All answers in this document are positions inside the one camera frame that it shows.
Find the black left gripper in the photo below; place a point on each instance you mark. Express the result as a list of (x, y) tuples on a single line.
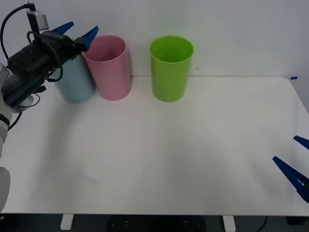
[(41, 58)]

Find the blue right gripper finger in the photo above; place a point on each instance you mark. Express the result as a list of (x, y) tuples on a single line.
[(293, 175), (303, 142)]

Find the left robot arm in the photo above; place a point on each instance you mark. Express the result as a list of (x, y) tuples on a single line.
[(14, 90)]

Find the pale blue plastic bin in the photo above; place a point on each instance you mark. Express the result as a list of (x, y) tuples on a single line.
[(74, 82)]

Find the pink plastic bin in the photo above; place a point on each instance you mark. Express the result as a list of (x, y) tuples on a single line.
[(111, 75)]

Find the white table leg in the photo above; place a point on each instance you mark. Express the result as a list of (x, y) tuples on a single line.
[(228, 222), (66, 221)]

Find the green plastic bin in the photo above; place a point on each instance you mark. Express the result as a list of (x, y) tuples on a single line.
[(169, 77)]

